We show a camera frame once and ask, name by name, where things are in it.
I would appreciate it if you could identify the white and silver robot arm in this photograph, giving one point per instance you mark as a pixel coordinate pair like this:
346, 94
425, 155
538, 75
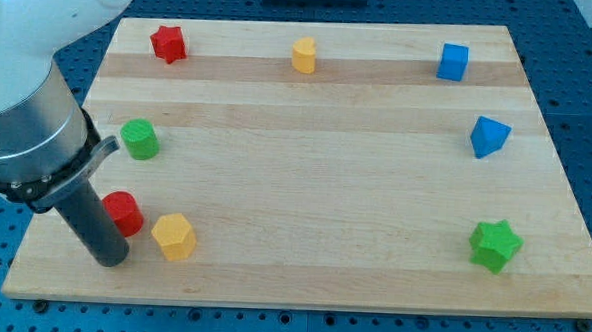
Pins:
48, 144

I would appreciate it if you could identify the yellow hexagon block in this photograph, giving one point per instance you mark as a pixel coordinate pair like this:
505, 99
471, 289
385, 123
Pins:
175, 236

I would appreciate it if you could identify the light wooden board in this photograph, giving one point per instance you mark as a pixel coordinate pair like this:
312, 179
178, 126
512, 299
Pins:
352, 188

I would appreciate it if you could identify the yellow heart block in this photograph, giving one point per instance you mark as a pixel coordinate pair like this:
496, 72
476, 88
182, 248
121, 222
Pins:
304, 55

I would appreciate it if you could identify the green cylinder block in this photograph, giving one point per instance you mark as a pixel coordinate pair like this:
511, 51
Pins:
140, 139

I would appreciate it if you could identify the red cylinder block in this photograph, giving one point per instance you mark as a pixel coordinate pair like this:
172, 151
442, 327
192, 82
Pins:
124, 211

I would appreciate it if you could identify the red star block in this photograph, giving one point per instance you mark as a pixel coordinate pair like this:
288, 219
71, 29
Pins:
168, 44

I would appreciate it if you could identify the blue cube block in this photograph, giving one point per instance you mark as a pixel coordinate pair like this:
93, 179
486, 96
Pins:
453, 62

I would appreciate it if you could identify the blue triangular prism block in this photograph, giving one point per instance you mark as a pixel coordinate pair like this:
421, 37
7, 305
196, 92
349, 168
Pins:
488, 136

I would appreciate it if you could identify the green star block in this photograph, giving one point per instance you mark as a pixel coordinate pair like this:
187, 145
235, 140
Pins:
494, 245

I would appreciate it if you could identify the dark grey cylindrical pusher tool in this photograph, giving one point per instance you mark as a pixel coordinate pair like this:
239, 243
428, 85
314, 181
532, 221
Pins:
84, 212

